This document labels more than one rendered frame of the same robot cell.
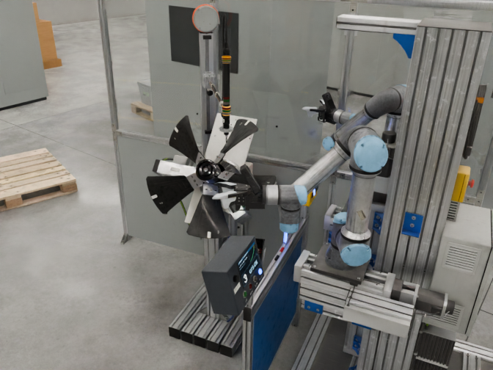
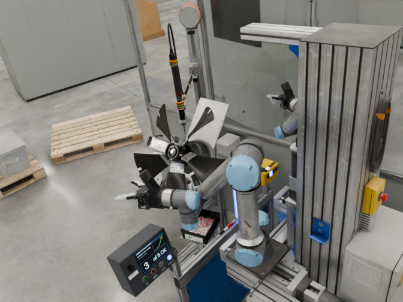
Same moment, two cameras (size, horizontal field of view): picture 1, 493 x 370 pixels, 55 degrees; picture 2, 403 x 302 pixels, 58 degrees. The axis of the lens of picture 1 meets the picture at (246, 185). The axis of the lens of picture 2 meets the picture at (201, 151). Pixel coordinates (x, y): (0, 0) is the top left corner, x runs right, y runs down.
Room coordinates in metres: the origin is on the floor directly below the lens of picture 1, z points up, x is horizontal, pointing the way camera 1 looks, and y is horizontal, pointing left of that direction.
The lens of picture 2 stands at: (0.50, -0.74, 2.39)
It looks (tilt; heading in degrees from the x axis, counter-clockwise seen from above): 31 degrees down; 24
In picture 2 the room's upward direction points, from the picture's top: 8 degrees counter-clockwise
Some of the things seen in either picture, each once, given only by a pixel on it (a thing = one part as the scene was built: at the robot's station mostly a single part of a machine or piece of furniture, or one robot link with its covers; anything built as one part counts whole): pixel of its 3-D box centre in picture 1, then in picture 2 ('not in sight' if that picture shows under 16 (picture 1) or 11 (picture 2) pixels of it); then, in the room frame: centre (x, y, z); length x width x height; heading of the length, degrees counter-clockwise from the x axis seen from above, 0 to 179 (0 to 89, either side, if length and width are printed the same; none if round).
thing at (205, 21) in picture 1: (205, 18); (189, 16); (2.94, 0.26, 1.88); 0.16 x 0.07 x 0.16; 103
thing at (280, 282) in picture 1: (276, 313); (234, 274); (2.01, -0.19, 0.45); 0.82 x 0.02 x 0.66; 158
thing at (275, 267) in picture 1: (280, 259); (229, 232); (2.01, -0.19, 0.82); 0.90 x 0.04 x 0.08; 158
